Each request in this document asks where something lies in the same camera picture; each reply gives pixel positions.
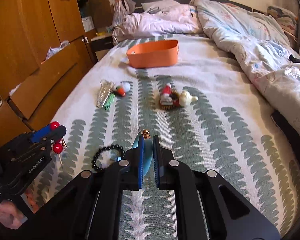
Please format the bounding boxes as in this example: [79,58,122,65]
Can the red cherry ball hair tie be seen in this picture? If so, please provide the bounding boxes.
[49,121,68,165]

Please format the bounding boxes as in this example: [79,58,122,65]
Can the black bead bracelet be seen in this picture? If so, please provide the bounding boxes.
[91,143,126,172]

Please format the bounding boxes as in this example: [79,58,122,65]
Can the light blue bracelet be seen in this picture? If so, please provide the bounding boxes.
[131,129,154,178]

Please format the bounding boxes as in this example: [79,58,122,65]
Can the green hair clip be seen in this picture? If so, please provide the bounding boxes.
[104,93,115,111]

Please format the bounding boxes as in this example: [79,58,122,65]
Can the clear pearl hair claw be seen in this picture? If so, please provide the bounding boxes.
[96,80,114,108]

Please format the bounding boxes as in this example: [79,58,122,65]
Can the white bunny pompom hair tie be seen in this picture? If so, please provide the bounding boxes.
[115,81,132,98]

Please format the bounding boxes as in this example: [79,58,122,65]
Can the cream duck hair clip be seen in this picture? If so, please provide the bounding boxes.
[178,90,198,107]

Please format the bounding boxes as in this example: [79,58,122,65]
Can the red santa hat clip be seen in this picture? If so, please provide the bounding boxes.
[160,83,173,106]

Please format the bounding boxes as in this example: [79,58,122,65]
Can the brown spiral hair tie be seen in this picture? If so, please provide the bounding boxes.
[158,90,183,111]

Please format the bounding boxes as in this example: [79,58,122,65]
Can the person's left hand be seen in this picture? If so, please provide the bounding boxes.
[0,200,25,230]

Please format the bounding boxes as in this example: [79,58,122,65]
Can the open wooden drawer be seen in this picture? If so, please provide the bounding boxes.
[10,43,79,119]

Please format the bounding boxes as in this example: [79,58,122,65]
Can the fern patterned bed sheet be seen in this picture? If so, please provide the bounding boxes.
[32,35,300,236]

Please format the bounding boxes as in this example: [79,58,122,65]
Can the brown wooden wardrobe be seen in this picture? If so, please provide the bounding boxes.
[0,0,97,145]

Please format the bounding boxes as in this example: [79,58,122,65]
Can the white plastic bag on drawer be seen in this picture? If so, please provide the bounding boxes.
[41,40,70,64]

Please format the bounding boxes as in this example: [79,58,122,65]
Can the black and cream nightstand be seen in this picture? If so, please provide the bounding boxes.
[90,33,114,62]

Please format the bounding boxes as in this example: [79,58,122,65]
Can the orange plastic basket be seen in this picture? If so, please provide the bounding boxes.
[126,40,179,68]

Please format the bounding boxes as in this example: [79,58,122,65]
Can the clear plastic bag hanging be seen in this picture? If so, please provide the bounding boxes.
[111,0,136,28]

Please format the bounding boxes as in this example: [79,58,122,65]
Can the pale floral duvet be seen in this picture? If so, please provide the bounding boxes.
[190,0,300,135]

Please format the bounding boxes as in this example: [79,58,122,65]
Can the pink crumpled blanket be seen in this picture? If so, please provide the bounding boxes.
[112,4,203,44]

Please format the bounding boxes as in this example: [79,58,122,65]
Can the white pillow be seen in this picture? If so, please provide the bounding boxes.
[141,0,180,13]

